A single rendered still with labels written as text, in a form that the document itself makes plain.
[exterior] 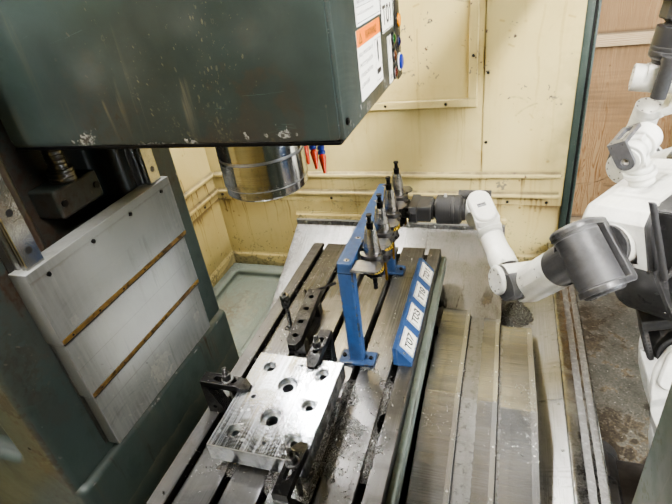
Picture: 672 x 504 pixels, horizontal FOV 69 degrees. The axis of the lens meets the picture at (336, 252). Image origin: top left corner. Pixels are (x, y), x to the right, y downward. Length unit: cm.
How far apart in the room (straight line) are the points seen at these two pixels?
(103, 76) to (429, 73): 121
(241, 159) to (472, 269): 126
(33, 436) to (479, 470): 102
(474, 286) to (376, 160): 62
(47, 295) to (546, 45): 156
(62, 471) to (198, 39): 99
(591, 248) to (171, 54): 82
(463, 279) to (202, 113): 134
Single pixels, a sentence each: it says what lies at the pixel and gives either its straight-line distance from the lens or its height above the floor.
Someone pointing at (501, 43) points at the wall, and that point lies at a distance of 180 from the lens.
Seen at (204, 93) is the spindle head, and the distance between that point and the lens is 79.
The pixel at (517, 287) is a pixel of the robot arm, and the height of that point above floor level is 113.
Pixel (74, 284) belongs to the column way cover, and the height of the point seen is 133.
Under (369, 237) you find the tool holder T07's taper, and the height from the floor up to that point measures 127.
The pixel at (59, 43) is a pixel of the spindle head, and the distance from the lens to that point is 93.
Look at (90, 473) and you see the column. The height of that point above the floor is 88.
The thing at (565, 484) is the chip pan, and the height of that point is 67.
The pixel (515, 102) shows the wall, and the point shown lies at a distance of 185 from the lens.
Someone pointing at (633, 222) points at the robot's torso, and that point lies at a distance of 113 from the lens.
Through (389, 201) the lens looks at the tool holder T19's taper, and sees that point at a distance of 137.
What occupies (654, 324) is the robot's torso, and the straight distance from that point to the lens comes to 136.
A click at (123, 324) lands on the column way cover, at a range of 130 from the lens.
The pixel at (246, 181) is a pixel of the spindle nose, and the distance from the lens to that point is 87.
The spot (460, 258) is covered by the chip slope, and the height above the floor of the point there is 79.
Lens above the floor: 186
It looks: 31 degrees down
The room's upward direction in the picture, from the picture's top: 8 degrees counter-clockwise
